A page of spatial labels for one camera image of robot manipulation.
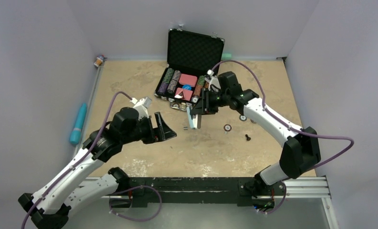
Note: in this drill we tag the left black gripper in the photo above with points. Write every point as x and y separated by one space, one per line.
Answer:
165 132

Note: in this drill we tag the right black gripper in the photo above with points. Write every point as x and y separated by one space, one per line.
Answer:
204 107

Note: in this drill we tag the blue stapler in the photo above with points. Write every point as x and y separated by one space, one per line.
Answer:
190 118

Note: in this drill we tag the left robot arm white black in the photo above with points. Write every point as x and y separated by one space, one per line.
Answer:
52 205

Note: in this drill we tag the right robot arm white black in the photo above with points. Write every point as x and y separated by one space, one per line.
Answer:
300 147

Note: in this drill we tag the blue dealer button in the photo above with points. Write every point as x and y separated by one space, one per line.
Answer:
187 87

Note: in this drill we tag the pink card deck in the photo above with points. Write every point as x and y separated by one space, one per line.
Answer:
186 79

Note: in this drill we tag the brown poker chip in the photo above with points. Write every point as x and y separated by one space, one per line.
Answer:
227 127

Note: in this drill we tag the green poker chip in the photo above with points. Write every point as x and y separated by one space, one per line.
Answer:
242 118

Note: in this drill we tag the black poker chip case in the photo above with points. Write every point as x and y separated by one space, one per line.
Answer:
187 53

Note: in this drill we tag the mint green cylinder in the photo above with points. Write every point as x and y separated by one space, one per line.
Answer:
226 56

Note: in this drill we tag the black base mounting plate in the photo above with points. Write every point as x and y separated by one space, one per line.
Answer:
240 191

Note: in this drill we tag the teal cylinder tool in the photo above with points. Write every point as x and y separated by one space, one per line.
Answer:
76 133

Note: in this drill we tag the small orange bottle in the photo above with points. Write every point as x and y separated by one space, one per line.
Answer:
99 61

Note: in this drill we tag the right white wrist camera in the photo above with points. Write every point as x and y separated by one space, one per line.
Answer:
213 82

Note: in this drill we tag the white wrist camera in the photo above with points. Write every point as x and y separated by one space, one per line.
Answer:
213 82
141 106

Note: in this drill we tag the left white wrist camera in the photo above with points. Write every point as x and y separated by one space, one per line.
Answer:
141 106

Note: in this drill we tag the aluminium frame rail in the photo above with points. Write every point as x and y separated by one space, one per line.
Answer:
294 188

